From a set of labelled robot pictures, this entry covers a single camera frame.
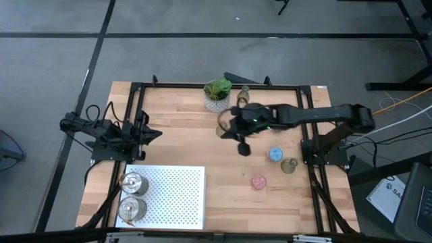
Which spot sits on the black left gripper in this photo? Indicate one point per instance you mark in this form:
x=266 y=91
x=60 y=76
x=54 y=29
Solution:
x=141 y=135

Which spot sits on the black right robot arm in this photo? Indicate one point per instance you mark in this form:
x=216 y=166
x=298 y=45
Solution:
x=320 y=114

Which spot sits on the black table beam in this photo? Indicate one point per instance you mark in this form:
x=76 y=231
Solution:
x=388 y=169

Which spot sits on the glass jar holder orange tag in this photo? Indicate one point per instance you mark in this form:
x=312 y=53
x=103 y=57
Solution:
x=131 y=208

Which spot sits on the black desk frame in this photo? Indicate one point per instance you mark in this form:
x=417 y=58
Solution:
x=388 y=86

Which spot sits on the blue patterned round tin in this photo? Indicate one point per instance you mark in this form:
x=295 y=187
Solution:
x=275 y=154

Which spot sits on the plant in triangle-patterned pot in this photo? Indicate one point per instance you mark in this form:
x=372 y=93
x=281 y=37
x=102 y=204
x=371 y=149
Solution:
x=217 y=101

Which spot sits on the green ribbed glass candle holder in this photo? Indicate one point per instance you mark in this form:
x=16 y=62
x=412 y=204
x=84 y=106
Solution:
x=219 y=131
x=288 y=166
x=243 y=94

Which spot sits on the clear glass jar candle holder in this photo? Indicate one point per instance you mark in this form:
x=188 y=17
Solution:
x=134 y=183

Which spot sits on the black crossbar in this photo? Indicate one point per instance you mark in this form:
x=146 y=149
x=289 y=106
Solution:
x=67 y=234

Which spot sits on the black tripod leg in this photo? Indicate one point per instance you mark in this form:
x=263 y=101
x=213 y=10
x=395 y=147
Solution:
x=283 y=6

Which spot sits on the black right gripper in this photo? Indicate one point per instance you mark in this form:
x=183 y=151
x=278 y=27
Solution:
x=253 y=119

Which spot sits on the white perforated metal shelf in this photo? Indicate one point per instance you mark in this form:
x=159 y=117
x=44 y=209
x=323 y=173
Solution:
x=182 y=202

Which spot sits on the grey chair base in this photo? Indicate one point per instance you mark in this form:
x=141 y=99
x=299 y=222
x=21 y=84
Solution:
x=10 y=155

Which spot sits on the black aluminium table frame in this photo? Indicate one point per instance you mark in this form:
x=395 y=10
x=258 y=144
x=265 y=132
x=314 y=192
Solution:
x=175 y=85

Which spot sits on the white printed paper box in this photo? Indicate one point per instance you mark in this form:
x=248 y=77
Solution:
x=384 y=199

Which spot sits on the pink patterned round tin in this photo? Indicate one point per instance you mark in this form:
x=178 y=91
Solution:
x=258 y=182

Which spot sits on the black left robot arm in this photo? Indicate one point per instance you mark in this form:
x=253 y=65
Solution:
x=101 y=131

